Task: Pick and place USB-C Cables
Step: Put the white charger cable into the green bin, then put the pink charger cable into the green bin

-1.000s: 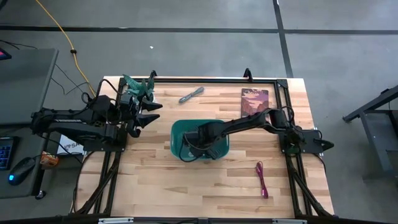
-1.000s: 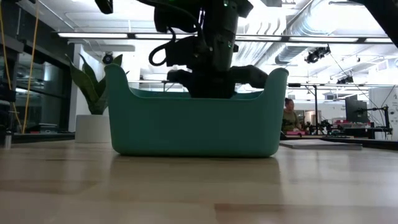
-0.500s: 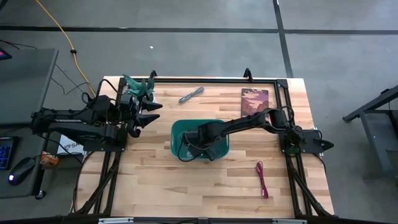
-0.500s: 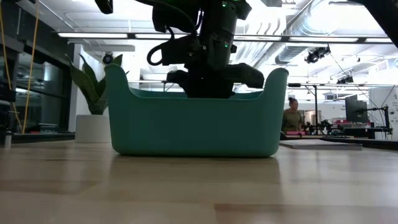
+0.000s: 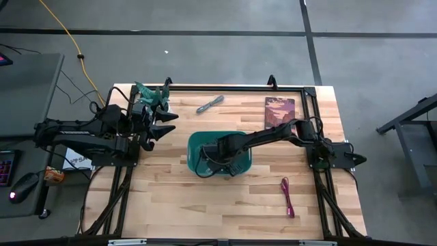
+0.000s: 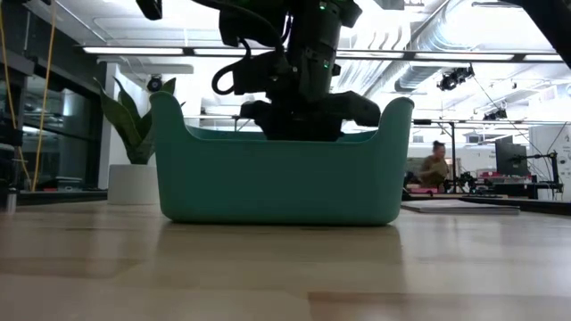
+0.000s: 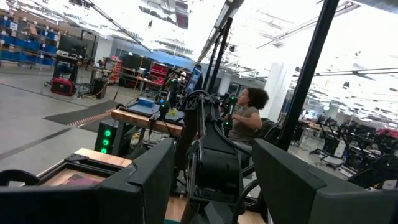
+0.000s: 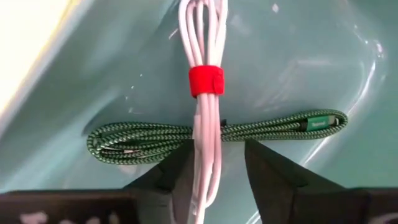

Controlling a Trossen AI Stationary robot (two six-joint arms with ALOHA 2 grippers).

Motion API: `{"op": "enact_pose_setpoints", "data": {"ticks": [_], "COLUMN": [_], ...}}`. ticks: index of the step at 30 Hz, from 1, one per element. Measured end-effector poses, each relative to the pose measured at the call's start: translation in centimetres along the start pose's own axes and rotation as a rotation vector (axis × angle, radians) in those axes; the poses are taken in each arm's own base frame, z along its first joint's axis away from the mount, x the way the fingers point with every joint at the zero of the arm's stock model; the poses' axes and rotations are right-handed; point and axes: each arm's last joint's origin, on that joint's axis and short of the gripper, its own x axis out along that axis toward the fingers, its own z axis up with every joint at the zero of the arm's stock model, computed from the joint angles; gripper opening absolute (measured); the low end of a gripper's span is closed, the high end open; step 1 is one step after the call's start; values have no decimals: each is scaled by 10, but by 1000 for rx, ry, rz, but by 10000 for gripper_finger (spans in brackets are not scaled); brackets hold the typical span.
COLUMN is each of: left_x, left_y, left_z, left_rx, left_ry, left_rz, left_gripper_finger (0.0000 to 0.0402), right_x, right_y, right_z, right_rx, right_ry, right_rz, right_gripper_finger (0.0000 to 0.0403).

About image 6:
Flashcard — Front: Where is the long ceiling light bar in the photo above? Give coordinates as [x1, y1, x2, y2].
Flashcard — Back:
[81, 44, 571, 64]

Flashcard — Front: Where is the person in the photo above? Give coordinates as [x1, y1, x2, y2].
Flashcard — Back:
[418, 140, 451, 191]

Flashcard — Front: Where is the white plant pot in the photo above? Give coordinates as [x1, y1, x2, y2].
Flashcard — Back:
[106, 163, 161, 206]

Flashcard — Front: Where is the black pole stand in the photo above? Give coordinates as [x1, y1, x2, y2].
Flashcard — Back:
[412, 118, 460, 193]

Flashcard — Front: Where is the black computer monitor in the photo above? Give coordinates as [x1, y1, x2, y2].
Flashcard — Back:
[494, 136, 530, 177]

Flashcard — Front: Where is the black track light cluster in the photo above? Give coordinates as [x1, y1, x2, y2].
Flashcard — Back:
[436, 64, 476, 93]

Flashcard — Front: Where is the green snake plant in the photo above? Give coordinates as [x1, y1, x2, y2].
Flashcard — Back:
[93, 76, 186, 166]

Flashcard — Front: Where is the flat grey board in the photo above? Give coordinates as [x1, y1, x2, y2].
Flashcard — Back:
[400, 199, 521, 217]

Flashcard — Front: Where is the yellow extension cord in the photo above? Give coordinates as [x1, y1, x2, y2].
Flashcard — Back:
[0, 0, 58, 193]

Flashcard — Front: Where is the white cabinet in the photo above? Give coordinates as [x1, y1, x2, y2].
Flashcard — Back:
[528, 124, 571, 202]

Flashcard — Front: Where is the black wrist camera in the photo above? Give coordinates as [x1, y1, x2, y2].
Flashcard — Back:
[231, 49, 294, 97]

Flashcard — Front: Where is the teal plastic bin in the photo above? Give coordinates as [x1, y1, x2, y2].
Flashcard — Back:
[149, 91, 415, 226]

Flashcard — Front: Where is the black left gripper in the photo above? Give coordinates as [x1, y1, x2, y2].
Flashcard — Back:
[135, 0, 164, 21]

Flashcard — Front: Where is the silver metal can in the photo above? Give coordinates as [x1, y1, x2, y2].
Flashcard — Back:
[4, 186, 18, 213]

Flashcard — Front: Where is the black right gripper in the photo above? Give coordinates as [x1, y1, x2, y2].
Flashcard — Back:
[239, 88, 383, 143]

